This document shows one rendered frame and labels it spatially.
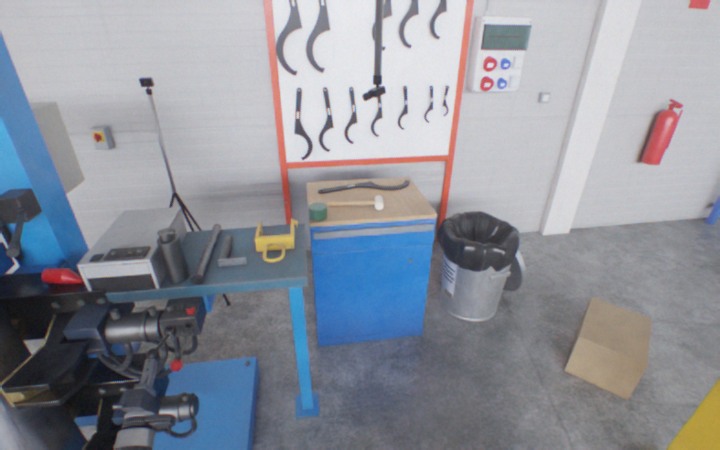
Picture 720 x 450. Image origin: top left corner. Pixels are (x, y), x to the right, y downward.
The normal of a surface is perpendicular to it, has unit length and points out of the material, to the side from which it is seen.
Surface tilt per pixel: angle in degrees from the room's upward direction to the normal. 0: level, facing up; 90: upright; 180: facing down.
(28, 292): 0
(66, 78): 90
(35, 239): 90
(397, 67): 90
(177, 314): 0
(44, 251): 90
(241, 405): 0
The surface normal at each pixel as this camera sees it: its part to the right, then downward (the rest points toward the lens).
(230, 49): 0.15, 0.48
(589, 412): 0.00, -0.87
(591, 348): -0.61, 0.39
